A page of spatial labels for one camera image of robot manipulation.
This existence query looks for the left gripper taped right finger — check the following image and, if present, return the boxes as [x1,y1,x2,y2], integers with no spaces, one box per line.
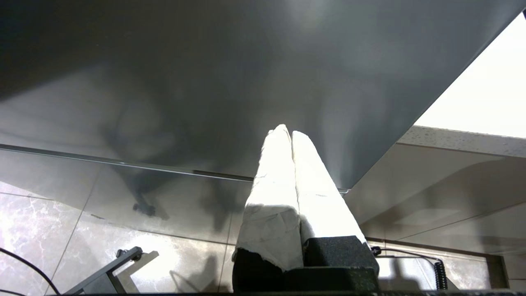
[292,131,379,271]

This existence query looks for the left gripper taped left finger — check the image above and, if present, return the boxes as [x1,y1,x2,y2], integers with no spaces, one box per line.
[232,124,305,293]

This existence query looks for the grey glossy lower door panel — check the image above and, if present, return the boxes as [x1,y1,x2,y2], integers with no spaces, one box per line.
[0,145,350,244]

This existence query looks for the beige base cabinet front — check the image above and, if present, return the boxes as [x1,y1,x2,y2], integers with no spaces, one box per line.
[345,142,526,257]

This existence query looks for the grey glossy cabinet door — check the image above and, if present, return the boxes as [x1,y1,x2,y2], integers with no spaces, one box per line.
[0,0,526,193]

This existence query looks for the tall beige cabinet side panel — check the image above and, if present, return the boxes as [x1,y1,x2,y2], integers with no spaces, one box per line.
[413,12,526,139]

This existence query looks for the black coiled cable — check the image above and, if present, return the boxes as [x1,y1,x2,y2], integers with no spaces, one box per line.
[370,245,449,291]

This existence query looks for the grey metal base bracket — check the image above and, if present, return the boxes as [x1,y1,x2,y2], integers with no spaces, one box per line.
[66,246,160,295]

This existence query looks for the black floor cable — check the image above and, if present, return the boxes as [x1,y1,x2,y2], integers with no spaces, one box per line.
[0,248,62,296]

